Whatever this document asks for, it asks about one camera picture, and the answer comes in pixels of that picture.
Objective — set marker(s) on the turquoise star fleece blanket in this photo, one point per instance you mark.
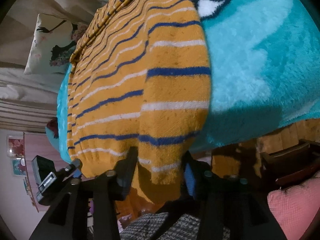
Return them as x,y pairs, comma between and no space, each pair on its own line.
265,57

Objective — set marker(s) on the orange striped knit sweater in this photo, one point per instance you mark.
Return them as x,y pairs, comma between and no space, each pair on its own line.
140,77

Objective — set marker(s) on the wooden bed frame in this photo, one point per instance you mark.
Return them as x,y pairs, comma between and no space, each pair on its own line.
284,157

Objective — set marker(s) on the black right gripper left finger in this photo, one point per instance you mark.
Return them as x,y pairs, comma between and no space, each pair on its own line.
66,217

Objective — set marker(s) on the pink dotted cushion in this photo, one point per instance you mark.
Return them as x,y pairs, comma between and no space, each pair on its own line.
295,207

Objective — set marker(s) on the white floral bird pillow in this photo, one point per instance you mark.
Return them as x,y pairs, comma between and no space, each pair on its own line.
54,42

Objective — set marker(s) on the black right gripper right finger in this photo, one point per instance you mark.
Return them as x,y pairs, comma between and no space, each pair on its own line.
238,205

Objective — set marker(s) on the beige curtain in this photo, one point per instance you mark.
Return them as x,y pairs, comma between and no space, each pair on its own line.
28,102

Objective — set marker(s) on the checkered grey garment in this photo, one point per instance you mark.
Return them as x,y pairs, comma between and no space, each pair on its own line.
163,226

